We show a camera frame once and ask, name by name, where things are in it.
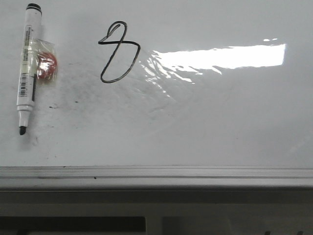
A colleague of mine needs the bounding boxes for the white black whiteboard marker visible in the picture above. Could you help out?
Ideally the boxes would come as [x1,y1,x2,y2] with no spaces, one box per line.
[16,3,59,136]

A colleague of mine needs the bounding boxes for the white whiteboard with aluminium frame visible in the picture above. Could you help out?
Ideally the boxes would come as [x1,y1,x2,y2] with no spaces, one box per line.
[0,0,313,191]

